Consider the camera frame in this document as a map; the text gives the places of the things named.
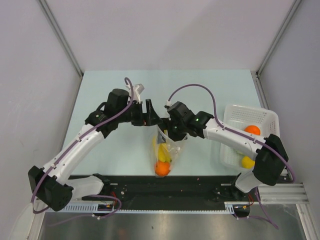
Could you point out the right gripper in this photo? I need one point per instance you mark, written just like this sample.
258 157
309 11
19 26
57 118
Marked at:
166 125

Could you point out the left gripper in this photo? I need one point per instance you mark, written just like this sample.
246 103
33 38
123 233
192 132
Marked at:
145 119

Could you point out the clear zip top bag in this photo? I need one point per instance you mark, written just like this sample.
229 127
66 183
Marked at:
175 149

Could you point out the yellow fake banana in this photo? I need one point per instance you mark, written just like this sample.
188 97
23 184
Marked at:
161 151

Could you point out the orange fake fruit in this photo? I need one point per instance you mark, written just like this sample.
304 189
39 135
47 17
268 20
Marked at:
253 129
162 169

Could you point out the yellow fake bell pepper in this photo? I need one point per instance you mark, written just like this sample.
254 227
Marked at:
247 162

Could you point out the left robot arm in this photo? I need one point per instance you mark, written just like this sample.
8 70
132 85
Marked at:
52 184

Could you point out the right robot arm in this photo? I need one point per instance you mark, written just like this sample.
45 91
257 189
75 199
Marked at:
268 153

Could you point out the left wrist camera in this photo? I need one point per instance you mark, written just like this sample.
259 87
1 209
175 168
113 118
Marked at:
136 94

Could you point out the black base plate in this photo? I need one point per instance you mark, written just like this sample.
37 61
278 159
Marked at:
177 190

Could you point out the white slotted cable duct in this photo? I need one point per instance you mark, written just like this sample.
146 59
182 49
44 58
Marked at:
103 208

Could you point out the left aluminium frame post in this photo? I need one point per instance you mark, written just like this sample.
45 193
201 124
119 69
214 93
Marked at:
52 21

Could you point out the aluminium frame post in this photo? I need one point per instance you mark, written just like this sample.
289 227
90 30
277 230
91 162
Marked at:
52 21
279 34

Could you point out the right aluminium frame post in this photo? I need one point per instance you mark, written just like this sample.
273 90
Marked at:
279 34

